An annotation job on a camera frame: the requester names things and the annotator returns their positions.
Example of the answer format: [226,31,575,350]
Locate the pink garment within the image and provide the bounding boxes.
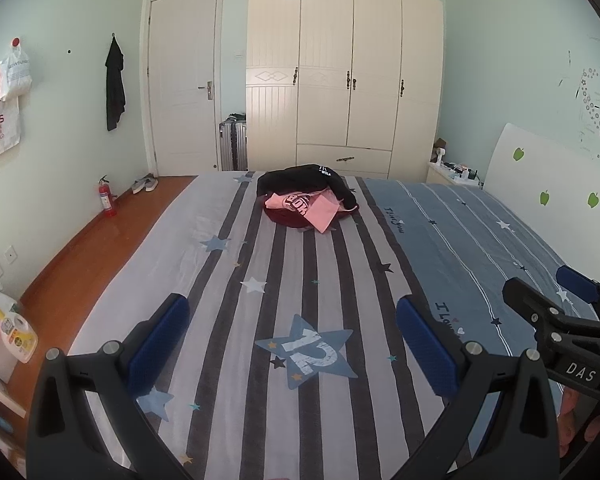
[265,190,351,233]

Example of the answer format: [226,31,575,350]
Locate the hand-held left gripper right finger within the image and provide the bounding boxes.
[395,294,563,480]

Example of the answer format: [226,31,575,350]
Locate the white detergent bottle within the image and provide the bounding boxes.
[0,292,38,363]

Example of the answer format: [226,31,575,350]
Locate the silver suitcase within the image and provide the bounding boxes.
[219,112,249,172]

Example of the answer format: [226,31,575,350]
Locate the maroon garment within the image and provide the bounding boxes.
[262,195,321,229]

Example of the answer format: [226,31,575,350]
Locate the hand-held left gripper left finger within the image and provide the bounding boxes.
[26,292,196,480]

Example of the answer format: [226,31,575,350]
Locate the bed with striped star sheet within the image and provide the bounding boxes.
[67,170,600,480]

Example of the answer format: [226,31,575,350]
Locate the white headboard green stickers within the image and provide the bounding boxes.
[482,122,600,281]

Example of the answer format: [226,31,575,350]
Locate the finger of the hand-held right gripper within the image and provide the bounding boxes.
[556,265,600,318]
[502,277,600,356]

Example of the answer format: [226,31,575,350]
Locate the cream wardrobe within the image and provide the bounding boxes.
[245,0,446,178]

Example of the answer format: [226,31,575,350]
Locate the black hanging garment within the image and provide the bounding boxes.
[105,35,127,132]

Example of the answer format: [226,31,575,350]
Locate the white nightstand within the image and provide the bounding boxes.
[426,160,486,186]

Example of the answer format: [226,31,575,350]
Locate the white door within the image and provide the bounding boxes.
[147,0,221,177]

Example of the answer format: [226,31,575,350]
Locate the person's right hand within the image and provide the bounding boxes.
[557,389,600,458]

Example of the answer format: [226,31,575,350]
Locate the red fire extinguisher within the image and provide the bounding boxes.
[97,175,118,218]

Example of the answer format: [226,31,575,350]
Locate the white plastic bag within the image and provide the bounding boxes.
[0,40,33,102]

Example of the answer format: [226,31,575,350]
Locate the black printed t-shirt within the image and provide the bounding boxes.
[256,164,359,211]

